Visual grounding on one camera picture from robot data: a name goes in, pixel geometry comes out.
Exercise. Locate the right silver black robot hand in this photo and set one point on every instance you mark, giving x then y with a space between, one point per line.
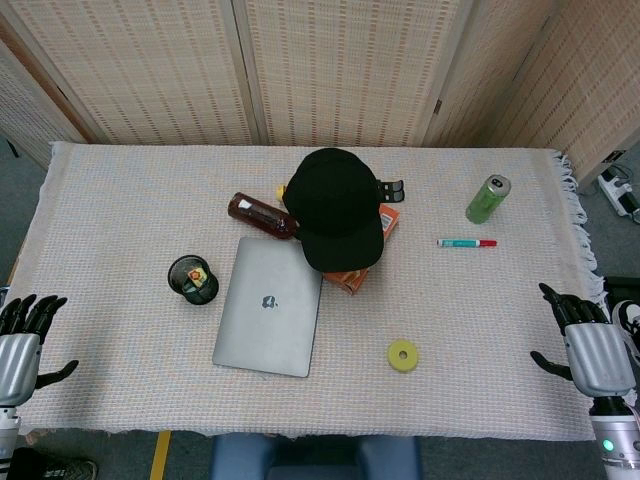
597 357

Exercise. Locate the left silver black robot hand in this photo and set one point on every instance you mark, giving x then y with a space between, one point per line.
17 360

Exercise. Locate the black baseball cap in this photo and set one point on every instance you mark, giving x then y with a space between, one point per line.
332 205

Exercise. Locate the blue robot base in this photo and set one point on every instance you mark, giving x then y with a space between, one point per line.
315 457

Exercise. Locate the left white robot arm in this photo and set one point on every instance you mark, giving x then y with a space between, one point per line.
7 435

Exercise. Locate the black white sneaker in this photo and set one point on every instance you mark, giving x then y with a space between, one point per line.
627 320

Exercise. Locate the black floor mat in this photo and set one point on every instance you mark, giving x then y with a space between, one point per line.
622 287

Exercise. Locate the white power strip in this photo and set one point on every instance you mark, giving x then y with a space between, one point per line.
620 192

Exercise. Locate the yellow floor tape strip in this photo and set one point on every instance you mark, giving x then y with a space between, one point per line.
161 455

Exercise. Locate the pale woven tablecloth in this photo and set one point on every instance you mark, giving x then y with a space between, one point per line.
125 225

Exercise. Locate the teal red marker pen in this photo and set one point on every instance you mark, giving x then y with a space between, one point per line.
465 243

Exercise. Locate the black mesh pen cup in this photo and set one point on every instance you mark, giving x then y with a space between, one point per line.
197 295

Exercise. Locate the green drink can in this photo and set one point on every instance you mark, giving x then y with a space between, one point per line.
485 202

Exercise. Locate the yellow tape roll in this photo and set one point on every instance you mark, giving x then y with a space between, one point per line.
402 357

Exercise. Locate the small yellow orange cube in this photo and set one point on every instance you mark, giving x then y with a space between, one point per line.
196 276

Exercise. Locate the woven folding screen panel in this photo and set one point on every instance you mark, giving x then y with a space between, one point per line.
25 115
490 75
345 65
590 80
150 65

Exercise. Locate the silver laptop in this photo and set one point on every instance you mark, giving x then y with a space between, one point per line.
270 310

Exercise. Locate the orange cardboard box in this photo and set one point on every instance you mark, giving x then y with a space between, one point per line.
350 282

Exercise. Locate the black folded sunglasses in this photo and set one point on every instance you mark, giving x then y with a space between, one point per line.
392 189

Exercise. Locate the brown tea plastic bottle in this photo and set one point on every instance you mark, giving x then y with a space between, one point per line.
257 215

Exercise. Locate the yellow capped green bottle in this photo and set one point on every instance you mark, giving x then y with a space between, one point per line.
281 192

